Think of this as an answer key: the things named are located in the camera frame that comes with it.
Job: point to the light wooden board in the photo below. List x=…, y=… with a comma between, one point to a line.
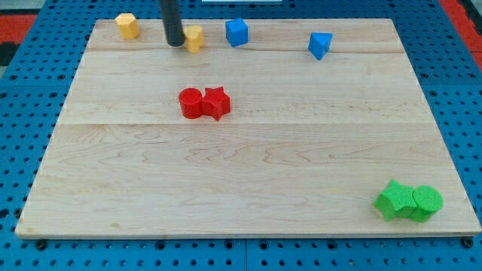
x=306, y=149

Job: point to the yellow heart block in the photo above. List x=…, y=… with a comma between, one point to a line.
x=194, y=38

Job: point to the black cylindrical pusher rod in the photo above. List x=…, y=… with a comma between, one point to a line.
x=172, y=22

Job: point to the green cylinder block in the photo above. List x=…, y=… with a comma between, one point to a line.
x=428, y=201

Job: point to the blue cube block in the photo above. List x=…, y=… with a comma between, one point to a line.
x=237, y=32

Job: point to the green star block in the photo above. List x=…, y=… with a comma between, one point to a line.
x=395, y=201

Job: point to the red cylinder block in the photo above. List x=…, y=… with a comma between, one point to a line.
x=190, y=103

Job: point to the red star block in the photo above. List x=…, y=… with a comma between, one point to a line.
x=215, y=103

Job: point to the yellow hexagon block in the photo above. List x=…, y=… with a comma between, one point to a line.
x=127, y=26

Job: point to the blue triangle block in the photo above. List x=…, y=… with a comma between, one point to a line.
x=319, y=44

